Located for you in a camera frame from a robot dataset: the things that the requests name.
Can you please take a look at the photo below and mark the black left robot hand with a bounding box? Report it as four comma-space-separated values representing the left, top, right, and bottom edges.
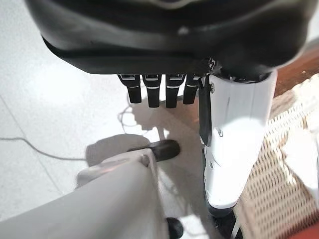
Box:
24, 0, 316, 217

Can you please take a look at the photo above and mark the white cloth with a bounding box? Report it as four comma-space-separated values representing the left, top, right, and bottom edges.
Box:
281, 74, 319, 201

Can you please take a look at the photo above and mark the red cloth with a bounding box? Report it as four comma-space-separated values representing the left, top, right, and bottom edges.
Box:
291, 219, 319, 239

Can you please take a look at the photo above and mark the cream wicker basket tray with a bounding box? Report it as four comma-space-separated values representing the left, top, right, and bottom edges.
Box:
233, 74, 319, 239

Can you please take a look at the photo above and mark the silver left robot leg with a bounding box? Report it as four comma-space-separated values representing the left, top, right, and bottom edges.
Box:
0, 133, 184, 239

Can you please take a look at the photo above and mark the thin grey floor cable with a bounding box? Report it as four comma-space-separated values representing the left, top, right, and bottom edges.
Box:
0, 136, 87, 161

